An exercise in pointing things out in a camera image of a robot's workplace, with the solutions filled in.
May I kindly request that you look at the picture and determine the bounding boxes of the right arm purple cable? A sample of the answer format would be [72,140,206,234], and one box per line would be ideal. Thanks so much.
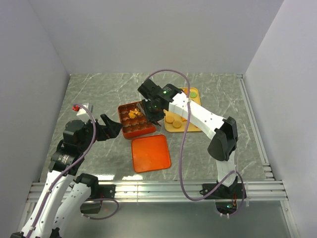
[146,68,248,217]

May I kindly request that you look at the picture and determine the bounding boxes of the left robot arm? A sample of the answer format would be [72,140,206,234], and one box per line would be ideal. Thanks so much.
[11,114,122,238]

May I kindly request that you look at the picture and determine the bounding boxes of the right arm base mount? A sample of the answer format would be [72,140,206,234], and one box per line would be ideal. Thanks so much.
[200,182,247,200]

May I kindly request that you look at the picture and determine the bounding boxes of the orange swirl cookie top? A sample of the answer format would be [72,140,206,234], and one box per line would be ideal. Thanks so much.
[134,108,143,116]

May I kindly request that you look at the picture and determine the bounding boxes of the metal tongs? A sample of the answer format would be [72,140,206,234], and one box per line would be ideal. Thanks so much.
[136,101,146,116]

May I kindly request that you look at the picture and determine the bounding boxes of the orange cookie tin box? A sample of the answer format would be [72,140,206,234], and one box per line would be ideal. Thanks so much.
[117,102,156,139]

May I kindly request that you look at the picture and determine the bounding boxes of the green macaron cookie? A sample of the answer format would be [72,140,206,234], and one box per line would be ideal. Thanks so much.
[190,92,197,98]

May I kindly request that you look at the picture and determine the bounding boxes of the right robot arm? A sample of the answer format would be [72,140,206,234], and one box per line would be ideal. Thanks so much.
[138,79,238,198]

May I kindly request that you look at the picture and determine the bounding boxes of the orange tin lid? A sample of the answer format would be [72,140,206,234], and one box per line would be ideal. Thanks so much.
[131,134,171,173]

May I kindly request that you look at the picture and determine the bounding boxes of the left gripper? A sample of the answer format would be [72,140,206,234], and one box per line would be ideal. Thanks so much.
[79,113,123,152]

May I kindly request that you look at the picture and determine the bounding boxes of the round beige biscuit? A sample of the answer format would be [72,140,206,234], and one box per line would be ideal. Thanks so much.
[165,116,174,124]
[172,120,182,128]

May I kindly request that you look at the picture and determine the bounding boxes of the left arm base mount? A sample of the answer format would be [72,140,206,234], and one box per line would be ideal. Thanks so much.
[74,173,116,217]

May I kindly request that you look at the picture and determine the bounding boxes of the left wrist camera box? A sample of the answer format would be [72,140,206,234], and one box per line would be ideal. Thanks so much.
[72,103,94,121]

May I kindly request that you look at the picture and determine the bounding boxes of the yellow cookie tray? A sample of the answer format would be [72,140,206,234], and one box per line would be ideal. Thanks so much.
[163,87,203,133]

